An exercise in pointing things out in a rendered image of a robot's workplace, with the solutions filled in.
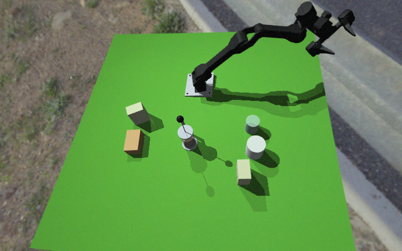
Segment white cylinder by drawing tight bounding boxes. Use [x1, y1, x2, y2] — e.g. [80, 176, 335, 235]
[245, 135, 266, 159]

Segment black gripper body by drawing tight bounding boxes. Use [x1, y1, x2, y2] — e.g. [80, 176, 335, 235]
[306, 9, 355, 57]

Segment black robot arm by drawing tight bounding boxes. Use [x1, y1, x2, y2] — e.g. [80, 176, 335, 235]
[192, 1, 333, 93]

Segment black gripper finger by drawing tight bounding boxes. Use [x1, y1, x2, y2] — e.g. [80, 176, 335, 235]
[341, 15, 356, 36]
[313, 43, 334, 55]

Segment tan rectangular block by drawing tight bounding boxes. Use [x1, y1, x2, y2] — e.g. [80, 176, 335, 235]
[124, 129, 144, 154]

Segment french press with black knob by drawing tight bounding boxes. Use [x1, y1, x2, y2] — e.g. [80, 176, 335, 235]
[176, 116, 198, 151]

